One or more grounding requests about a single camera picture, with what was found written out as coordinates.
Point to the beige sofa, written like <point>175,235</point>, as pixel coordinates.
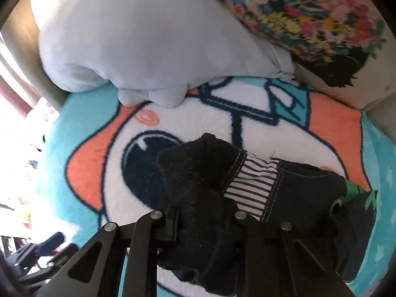
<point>29,52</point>

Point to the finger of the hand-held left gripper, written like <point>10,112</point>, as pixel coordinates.
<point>49,242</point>
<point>66,253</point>

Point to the printed fleece blanket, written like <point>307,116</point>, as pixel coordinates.
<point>102,167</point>

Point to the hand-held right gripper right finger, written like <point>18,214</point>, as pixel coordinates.
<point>249,233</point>

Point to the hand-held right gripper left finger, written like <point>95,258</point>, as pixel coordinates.
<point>170,227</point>

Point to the floral print cushion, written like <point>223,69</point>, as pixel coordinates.
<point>297,15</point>

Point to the white pillow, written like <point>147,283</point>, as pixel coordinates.
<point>139,37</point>

